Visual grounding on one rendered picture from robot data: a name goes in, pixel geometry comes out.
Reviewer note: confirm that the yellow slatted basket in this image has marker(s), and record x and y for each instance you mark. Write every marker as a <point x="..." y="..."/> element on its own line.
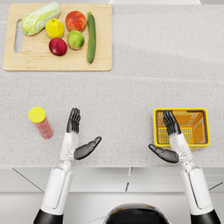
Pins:
<point x="198" y="128"/>

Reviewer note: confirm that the red potato chip can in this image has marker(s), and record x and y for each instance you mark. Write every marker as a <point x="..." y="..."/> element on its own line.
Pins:
<point x="41" y="122"/>

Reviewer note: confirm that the dark round robot body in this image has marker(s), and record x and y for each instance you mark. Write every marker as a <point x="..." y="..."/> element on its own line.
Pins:
<point x="136" y="215"/>

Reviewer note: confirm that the wooden cutting board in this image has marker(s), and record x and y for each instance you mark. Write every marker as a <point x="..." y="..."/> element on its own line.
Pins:
<point x="38" y="61"/>

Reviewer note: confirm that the dark red apple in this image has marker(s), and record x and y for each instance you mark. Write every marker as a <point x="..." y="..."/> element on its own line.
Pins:
<point x="58" y="46"/>

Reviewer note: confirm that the green apple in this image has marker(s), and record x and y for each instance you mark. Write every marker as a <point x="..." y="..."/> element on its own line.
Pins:
<point x="75" y="39"/>

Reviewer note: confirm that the green cucumber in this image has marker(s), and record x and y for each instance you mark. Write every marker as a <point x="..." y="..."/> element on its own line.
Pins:
<point x="91" y="38"/>

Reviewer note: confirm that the yellow apple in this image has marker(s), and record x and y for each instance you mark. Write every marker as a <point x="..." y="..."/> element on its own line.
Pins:
<point x="54" y="28"/>

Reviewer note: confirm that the red peach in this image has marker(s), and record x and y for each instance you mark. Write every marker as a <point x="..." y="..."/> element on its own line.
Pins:
<point x="76" y="20"/>

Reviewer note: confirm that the napa cabbage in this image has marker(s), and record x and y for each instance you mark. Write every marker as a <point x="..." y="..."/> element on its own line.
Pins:
<point x="38" y="19"/>

